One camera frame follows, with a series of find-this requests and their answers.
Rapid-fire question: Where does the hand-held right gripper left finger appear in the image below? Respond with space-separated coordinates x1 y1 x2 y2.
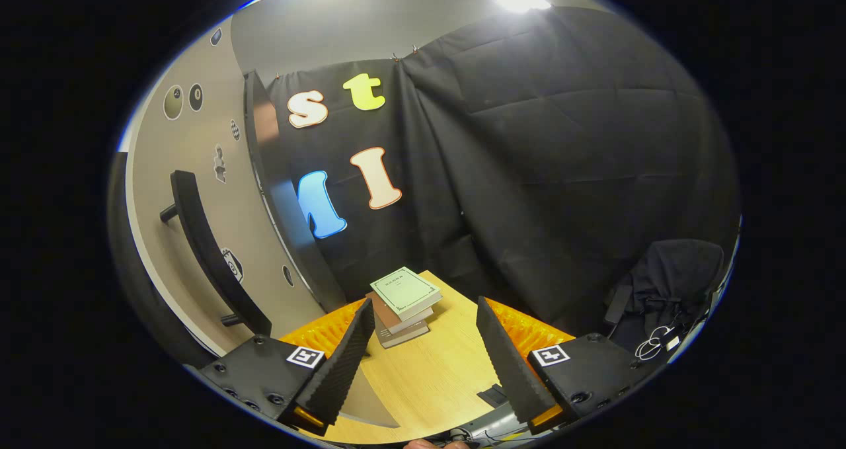
198 297 376 436

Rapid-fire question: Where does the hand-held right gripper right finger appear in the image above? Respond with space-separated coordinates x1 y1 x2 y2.
476 296 662 435

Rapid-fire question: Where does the grey cabinet door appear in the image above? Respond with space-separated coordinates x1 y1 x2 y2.
108 16 401 431

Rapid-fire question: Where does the black cabinet door handle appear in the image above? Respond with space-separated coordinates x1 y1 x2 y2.
160 170 273 337

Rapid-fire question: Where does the brown book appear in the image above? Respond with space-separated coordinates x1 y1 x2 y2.
375 320 430 349
365 292 435 336

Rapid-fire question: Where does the pale green book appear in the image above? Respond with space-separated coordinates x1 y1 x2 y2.
370 266 442 322

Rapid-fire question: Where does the dark cloth bundle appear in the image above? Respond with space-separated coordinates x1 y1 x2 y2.
603 239 726 358

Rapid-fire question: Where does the black backdrop cloth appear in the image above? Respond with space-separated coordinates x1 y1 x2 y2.
254 6 741 337

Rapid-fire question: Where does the white cable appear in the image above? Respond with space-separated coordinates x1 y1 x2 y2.
634 325 683 362

